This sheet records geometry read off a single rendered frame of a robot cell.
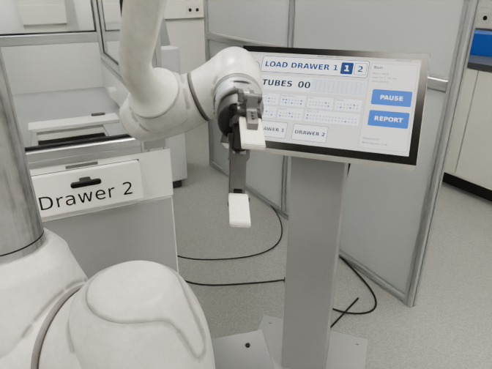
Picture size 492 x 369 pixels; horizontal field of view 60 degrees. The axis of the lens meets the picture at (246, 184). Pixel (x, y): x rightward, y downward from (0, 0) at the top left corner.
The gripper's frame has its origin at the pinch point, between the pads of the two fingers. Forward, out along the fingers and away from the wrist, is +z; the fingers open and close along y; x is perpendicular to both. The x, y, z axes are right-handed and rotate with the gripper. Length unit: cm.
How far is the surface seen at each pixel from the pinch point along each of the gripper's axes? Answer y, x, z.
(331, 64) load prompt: -7, 29, -65
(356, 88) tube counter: -10, 35, -57
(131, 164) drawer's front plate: -34, -24, -49
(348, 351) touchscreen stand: -115, 59, -43
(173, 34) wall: -120, -35, -393
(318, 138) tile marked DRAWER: -21, 25, -49
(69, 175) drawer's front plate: -35, -38, -43
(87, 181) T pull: -35, -33, -41
